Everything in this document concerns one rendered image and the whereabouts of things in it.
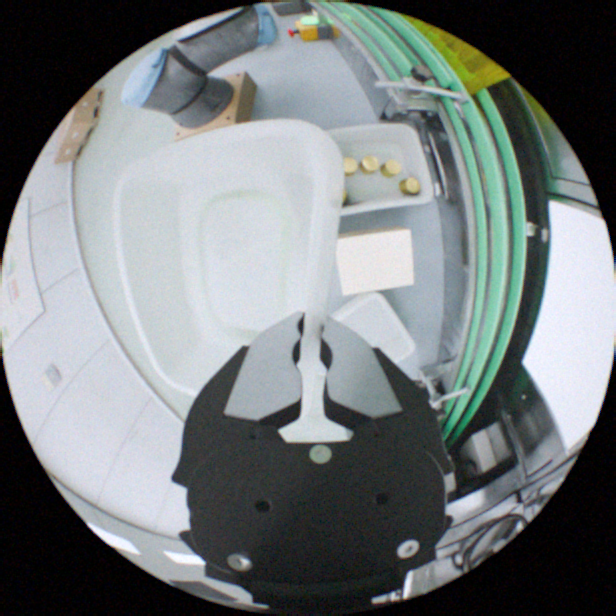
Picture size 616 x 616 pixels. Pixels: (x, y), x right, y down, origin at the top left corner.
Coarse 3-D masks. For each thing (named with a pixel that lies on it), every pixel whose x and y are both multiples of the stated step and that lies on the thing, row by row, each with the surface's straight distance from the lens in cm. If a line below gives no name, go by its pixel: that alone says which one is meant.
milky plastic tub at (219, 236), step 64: (256, 128) 11; (320, 128) 10; (128, 192) 19; (192, 192) 21; (256, 192) 17; (320, 192) 9; (128, 256) 19; (192, 256) 22; (256, 256) 18; (320, 256) 9; (192, 320) 26; (256, 320) 21; (320, 320) 11; (192, 384) 23
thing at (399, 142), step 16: (352, 128) 41; (368, 128) 42; (384, 128) 43; (400, 128) 44; (352, 144) 47; (368, 144) 48; (384, 144) 49; (400, 144) 50; (416, 144) 44; (384, 160) 48; (400, 160) 49; (416, 160) 45; (352, 176) 45; (368, 176) 46; (384, 176) 47; (400, 176) 48; (416, 176) 46; (352, 192) 45; (368, 192) 45; (384, 192) 46; (400, 192) 48; (432, 192) 43; (352, 208) 38; (368, 208) 38
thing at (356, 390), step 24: (336, 336) 10; (360, 336) 11; (336, 360) 9; (360, 360) 9; (336, 384) 8; (360, 384) 8; (384, 384) 8; (336, 408) 8; (360, 408) 7; (384, 408) 8
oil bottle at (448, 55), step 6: (444, 36) 49; (450, 36) 48; (438, 42) 51; (444, 42) 49; (450, 42) 48; (456, 42) 47; (462, 42) 46; (438, 48) 51; (444, 48) 49; (450, 48) 48; (456, 48) 47; (462, 48) 46; (444, 54) 49; (450, 54) 48; (456, 54) 47; (450, 60) 48
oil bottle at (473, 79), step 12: (468, 48) 44; (456, 60) 46; (468, 60) 44; (480, 60) 42; (456, 72) 46; (468, 72) 44; (480, 72) 43; (492, 72) 43; (504, 72) 43; (468, 84) 46; (480, 84) 47
